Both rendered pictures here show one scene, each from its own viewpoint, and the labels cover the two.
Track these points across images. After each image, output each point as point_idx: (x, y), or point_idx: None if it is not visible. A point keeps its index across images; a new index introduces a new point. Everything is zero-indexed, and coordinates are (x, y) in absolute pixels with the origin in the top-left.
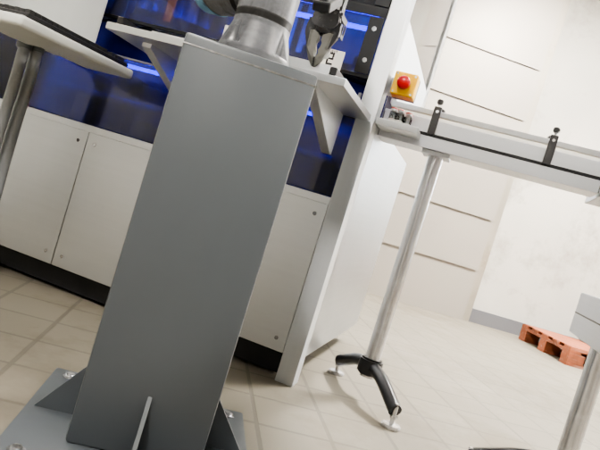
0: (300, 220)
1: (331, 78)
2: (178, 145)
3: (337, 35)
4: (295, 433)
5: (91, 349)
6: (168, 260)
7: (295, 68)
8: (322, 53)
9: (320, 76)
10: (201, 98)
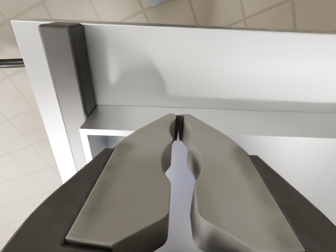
0: None
1: (71, 21)
2: None
3: (19, 233)
4: (122, 20)
5: (259, 22)
6: None
7: (218, 28)
8: (141, 129)
9: (113, 22)
10: None
